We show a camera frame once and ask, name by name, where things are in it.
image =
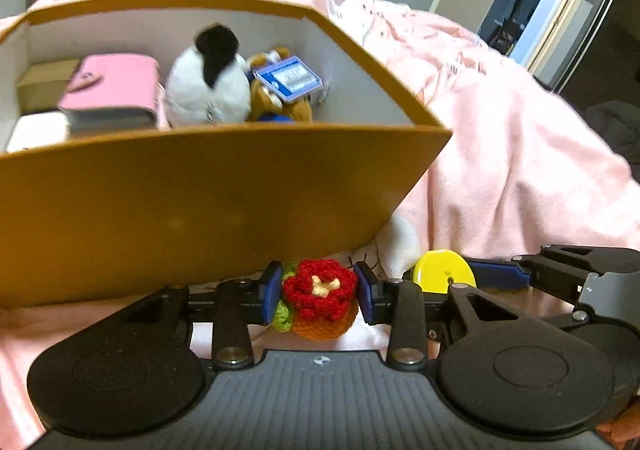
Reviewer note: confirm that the orange cardboard box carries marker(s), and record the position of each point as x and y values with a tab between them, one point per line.
200	210

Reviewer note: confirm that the white and black plush toy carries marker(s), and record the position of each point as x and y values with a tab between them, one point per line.
200	90

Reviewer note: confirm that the red crochet flower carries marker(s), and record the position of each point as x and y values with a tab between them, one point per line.
320	290

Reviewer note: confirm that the small brown plush toy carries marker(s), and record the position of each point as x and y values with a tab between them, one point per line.
300	111

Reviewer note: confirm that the pink printed blanket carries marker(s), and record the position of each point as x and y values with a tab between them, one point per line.
525	155

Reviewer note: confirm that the long white box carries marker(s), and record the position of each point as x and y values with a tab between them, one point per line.
37	132

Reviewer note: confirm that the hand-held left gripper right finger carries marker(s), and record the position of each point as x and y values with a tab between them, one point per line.
364	290

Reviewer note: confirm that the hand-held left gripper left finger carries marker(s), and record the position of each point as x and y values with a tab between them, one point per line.
272	287

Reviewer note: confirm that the small gold box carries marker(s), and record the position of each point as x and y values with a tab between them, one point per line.
42	85

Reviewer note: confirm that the black jacket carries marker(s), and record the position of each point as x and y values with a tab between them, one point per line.
620	130

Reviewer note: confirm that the pink wallet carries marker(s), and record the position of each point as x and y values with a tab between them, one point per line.
110	80

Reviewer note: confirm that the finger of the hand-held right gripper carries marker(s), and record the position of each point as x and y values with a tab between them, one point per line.
500	275
540	305

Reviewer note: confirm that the blue barcode tag card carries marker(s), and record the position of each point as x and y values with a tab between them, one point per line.
287	77

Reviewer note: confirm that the yellow disc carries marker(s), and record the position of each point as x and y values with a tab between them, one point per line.
440	270

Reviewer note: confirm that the dark chair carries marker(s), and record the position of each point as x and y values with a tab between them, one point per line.
510	25

